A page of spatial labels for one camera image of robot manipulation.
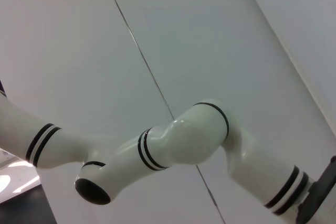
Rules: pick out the white and silver left robot arm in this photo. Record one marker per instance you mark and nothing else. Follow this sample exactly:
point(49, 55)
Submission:
point(183, 140)

